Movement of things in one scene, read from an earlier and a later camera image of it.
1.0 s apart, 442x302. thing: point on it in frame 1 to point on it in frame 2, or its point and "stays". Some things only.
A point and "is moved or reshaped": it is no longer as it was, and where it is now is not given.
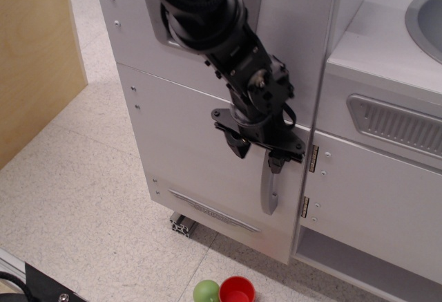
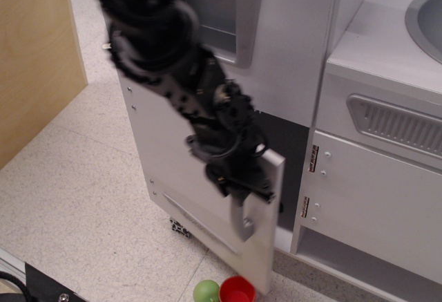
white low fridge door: [190, 167] is moved or reshaped
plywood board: [41, 61] stays
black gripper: [276, 135] to [233, 150]
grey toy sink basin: [423, 21] stays
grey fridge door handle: [269, 200] is moved or reshaped
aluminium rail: [13, 265] stays
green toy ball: [206, 290] stays
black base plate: [43, 289] stays
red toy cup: [236, 289] stays
